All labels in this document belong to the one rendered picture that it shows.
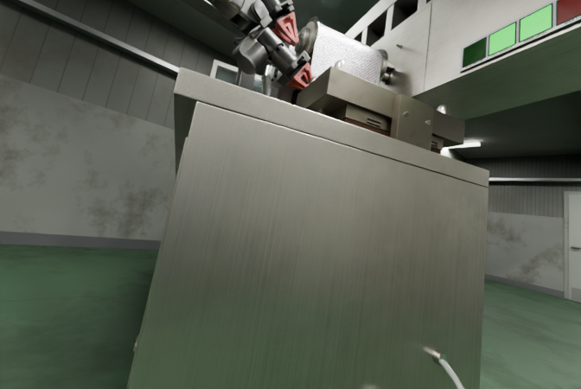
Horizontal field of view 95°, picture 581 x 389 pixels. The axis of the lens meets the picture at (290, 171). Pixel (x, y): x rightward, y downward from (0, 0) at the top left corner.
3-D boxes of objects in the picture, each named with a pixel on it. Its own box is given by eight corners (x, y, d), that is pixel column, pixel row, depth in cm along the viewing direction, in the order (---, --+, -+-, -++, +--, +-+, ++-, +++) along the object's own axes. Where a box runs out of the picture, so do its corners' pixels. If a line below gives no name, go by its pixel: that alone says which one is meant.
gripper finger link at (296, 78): (313, 98, 71) (287, 72, 68) (301, 106, 77) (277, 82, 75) (327, 81, 73) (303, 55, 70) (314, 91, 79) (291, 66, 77)
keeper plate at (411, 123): (388, 144, 57) (393, 96, 59) (423, 155, 60) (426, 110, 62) (398, 142, 54) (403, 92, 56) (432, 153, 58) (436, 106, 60)
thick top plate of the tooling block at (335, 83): (293, 116, 66) (297, 93, 67) (411, 154, 81) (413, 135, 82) (327, 93, 52) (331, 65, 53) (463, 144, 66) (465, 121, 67)
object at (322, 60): (303, 107, 72) (314, 46, 75) (372, 130, 81) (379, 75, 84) (304, 107, 72) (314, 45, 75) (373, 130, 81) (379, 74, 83)
